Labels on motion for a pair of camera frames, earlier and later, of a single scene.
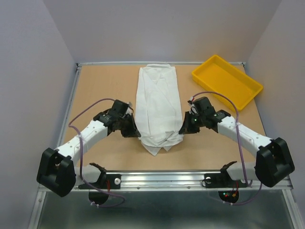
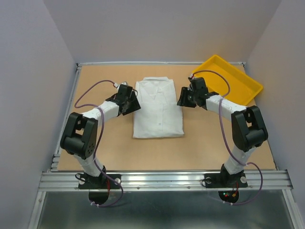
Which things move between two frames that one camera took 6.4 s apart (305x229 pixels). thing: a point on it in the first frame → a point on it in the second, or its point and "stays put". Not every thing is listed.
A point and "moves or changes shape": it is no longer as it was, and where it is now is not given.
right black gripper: (187, 128) → (182, 100)
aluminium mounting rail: (179, 181) stays put
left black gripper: (133, 131) → (135, 104)
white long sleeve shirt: (158, 116) moves or changes shape
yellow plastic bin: (217, 74) stays put
